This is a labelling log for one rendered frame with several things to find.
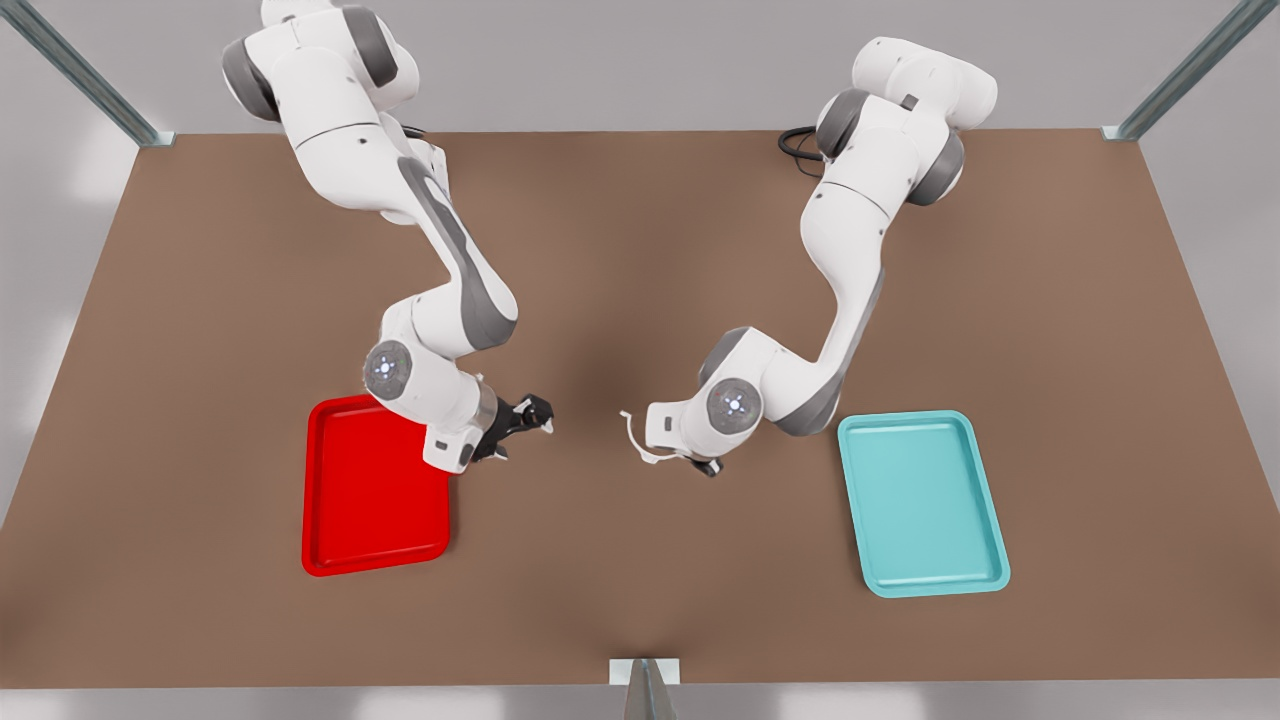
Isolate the white drainage pipe clamp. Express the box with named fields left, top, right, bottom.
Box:
left=619, top=409, right=693, bottom=467

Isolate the red rectangular tray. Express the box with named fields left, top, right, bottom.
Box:
left=301, top=394, right=453, bottom=578

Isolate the teal rectangular tray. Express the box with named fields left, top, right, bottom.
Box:
left=836, top=410, right=1011, bottom=599

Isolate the silver frame post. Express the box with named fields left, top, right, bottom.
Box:
left=1101, top=0, right=1280, bottom=143
left=0, top=0, right=176, bottom=149
left=609, top=657, right=682, bottom=720

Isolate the black cable loop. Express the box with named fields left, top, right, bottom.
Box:
left=777, top=126, right=827, bottom=180

